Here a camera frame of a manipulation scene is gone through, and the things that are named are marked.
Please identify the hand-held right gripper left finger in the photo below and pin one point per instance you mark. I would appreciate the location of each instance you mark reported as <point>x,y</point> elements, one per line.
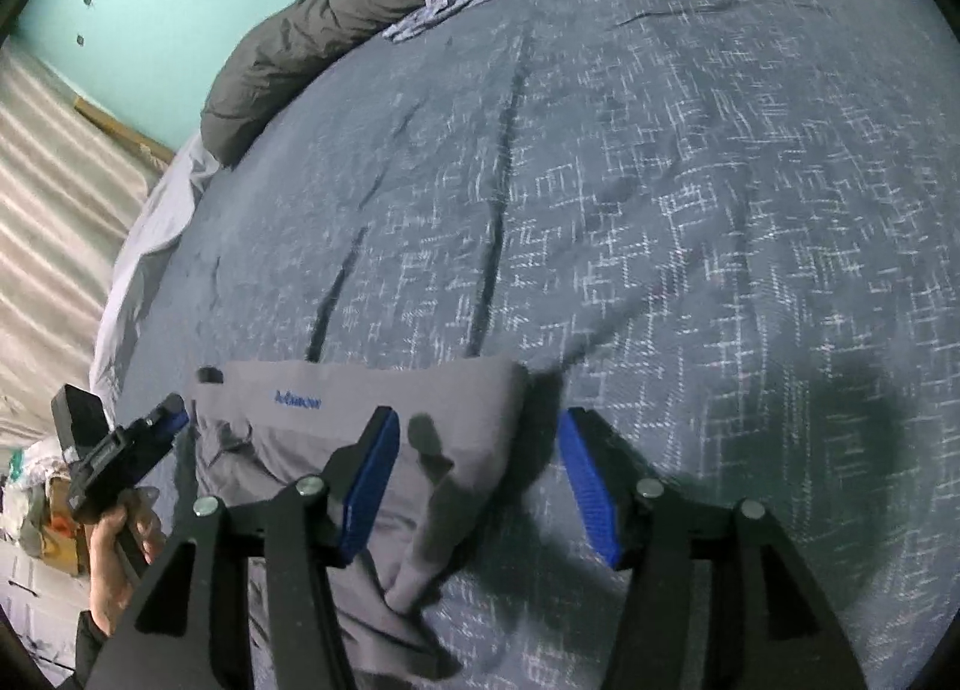
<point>371,480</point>

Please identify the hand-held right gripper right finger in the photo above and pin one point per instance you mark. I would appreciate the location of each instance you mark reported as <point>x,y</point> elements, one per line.
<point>589,487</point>

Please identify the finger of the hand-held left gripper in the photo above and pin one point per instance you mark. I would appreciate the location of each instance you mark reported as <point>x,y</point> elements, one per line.
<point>176,420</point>

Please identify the grey garment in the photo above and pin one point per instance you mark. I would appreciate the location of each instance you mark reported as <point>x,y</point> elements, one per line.
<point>450,390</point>

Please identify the person's left forearm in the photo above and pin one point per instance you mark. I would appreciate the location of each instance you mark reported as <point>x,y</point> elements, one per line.
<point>90,649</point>

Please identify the person's left hand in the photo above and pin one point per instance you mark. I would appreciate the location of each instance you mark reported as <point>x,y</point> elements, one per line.
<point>109,570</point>

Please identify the white plastic bag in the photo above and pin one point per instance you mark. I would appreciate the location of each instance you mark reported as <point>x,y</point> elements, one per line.
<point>30,469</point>

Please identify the cardboard box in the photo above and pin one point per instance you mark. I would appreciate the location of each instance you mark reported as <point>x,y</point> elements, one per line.
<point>60,532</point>

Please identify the light grey sheet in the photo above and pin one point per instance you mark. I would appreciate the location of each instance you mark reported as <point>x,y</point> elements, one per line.
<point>142,247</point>

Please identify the cream striped curtain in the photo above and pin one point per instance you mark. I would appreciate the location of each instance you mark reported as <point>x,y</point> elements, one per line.
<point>52,210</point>

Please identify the bed with blue patterned sheet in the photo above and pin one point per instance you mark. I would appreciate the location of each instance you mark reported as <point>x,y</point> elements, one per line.
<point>675,210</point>

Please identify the dark grey rolled duvet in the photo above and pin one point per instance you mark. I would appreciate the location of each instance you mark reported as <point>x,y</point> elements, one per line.
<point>300,37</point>

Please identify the wooden frame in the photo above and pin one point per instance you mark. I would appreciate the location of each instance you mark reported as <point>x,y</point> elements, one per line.
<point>127,135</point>

